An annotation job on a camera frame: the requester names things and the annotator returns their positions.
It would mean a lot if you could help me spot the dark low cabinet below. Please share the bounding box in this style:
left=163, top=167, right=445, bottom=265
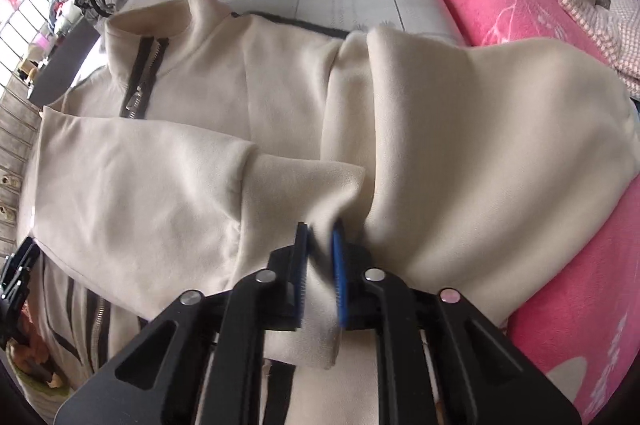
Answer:
left=27, top=17, right=103, bottom=108

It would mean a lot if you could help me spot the beige striped zip garment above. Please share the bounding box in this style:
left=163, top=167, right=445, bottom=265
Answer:
left=22, top=255, right=151, bottom=425

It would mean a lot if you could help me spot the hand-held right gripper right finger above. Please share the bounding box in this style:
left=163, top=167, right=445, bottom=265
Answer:
left=331, top=225, right=583, bottom=425

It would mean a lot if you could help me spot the cream zip jacket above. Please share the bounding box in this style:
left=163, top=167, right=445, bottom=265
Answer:
left=17, top=0, right=640, bottom=425

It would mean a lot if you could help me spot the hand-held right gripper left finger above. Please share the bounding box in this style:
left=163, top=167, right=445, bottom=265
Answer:
left=54, top=221, right=315, bottom=425

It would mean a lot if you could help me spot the white pink checked cloth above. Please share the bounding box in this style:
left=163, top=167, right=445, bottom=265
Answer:
left=557, top=0, right=640, bottom=98

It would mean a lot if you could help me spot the metal window railing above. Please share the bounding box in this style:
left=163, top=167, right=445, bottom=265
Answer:
left=0, top=0, right=76, bottom=251

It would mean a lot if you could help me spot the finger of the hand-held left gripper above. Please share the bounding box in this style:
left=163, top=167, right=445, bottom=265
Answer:
left=0, top=237, right=42, bottom=346

